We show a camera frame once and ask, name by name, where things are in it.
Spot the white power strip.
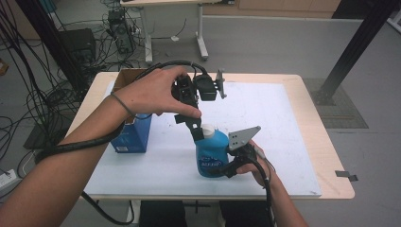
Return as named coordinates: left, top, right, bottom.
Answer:
left=0, top=168, right=18, bottom=191

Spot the person's left leg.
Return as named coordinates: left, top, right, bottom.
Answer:
left=139, top=200, right=189, bottom=227

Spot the person's right hand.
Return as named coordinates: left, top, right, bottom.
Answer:
left=235, top=141, right=279, bottom=187

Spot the black floor mat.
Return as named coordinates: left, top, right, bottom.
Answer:
left=23, top=119, right=75, bottom=151

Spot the white table mat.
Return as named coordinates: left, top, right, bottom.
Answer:
left=83, top=80, right=323, bottom=198

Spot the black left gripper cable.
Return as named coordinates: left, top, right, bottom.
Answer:
left=34, top=60, right=210, bottom=227

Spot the blue bottle with white cap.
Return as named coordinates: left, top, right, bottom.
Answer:
left=195, top=123, right=230, bottom=179

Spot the black tape strip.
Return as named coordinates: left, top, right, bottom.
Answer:
left=335, top=169, right=359, bottom=183

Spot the person's left hand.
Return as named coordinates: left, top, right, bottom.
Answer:
left=114, top=65, right=202, bottom=119

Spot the black wrist band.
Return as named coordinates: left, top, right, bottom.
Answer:
left=110, top=92, right=137, bottom=119

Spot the blue cardboard box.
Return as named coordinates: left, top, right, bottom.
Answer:
left=110, top=68, right=153, bottom=154

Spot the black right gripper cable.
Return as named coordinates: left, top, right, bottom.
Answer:
left=249, top=154, right=276, bottom=227

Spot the person's leg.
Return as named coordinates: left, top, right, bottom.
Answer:
left=139, top=200, right=189, bottom=227
left=218, top=200, right=269, bottom=227

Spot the black equipment case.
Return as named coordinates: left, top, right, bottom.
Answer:
left=58, top=27, right=97, bottom=65

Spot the black metal stand post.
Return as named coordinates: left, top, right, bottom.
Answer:
left=310, top=0, right=401, bottom=107
left=13, top=0, right=90, bottom=93

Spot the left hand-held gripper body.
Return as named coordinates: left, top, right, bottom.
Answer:
left=171, top=69, right=227, bottom=110

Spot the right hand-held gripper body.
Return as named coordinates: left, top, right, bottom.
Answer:
left=227, top=126, right=263, bottom=166

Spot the tangle of black floor cables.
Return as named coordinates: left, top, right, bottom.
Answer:
left=0, top=0, right=143, bottom=202

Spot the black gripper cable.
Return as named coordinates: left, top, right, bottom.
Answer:
left=249, top=154, right=276, bottom=227
left=34, top=60, right=210, bottom=227

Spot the person's right leg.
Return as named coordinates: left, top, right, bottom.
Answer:
left=218, top=200, right=269, bottom=227

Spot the white background desk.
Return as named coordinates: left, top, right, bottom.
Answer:
left=119, top=0, right=235, bottom=65

